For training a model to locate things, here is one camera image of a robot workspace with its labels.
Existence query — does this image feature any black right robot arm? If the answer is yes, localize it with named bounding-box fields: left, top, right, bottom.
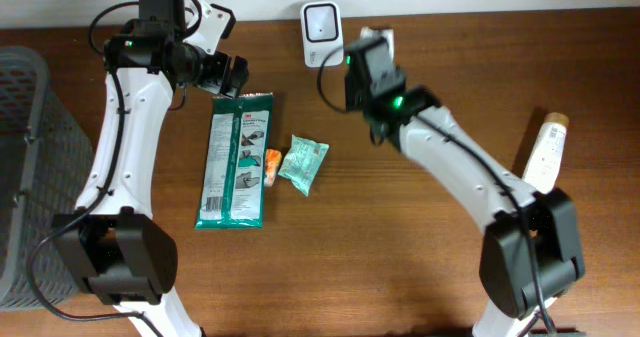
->
left=344, top=37, right=586, bottom=336

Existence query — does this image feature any white barcode scanner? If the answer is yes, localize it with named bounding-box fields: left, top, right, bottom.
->
left=300, top=1, right=344, bottom=68

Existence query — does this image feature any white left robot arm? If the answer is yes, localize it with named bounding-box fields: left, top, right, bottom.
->
left=49, top=10, right=246, bottom=336

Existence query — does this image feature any green white 3M package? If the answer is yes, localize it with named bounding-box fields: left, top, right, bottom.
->
left=195, top=93, right=274, bottom=230

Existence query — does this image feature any orange small packet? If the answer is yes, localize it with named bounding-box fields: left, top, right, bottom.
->
left=264, top=149, right=283, bottom=187

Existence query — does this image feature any teal snack packet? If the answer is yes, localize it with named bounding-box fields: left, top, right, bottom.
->
left=278, top=135, right=329, bottom=196

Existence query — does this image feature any grey plastic mesh basket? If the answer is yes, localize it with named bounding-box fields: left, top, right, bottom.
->
left=1, top=46, right=93, bottom=312

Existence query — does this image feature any white tube with gold cap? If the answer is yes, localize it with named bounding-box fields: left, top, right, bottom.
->
left=522, top=112, right=569, bottom=194

